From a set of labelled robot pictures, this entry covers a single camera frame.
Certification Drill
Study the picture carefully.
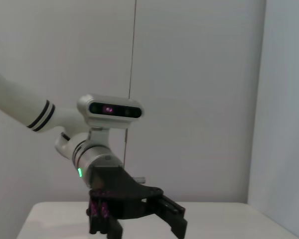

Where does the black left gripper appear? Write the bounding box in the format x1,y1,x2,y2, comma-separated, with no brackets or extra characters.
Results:
86,165,188,239

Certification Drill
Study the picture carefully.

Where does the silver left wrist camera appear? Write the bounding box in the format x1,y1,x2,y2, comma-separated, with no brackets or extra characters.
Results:
76,93,145,130

